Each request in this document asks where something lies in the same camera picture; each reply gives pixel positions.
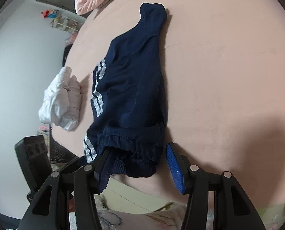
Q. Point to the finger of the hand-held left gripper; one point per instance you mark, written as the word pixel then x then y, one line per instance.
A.
pixel 73 165

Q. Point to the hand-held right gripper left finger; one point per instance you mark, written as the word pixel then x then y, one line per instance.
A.
pixel 101 163

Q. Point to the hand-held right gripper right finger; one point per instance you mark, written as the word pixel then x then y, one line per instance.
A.
pixel 174 167

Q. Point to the navy striped pants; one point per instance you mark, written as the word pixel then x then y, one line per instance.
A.
pixel 132 88

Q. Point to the black mesh basket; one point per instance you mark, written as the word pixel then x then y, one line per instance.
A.
pixel 61 148

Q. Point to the person's pink pajama leg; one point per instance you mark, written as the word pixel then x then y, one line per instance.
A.
pixel 137 218

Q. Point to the white folded garment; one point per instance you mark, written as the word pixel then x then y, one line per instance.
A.
pixel 58 100

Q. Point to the bed with pink sheet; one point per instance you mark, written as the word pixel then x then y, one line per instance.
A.
pixel 216 76

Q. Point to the white storage shelf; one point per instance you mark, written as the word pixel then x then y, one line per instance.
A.
pixel 65 24

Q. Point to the colourful doll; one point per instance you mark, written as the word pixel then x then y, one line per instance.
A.
pixel 49 13

